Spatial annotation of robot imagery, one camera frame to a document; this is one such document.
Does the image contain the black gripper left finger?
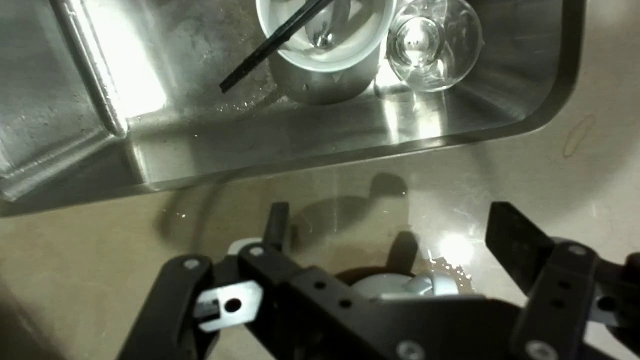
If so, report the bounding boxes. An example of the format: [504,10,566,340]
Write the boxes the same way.
[118,203,428,360]

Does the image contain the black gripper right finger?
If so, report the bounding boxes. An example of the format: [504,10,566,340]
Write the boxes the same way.
[487,203,640,360]

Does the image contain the stainless steel sink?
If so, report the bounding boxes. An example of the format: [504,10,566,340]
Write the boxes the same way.
[0,0,589,219]

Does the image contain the black chopstick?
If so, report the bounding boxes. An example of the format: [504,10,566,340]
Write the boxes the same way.
[219,0,337,97]

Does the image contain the clear round glass jar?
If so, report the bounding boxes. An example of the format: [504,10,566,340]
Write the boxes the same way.
[387,0,487,94]

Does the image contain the white oval plate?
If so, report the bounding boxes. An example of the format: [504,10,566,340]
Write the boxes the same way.
[254,0,396,74]

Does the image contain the metal spoon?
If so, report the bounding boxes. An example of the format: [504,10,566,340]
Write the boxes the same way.
[312,0,357,53]

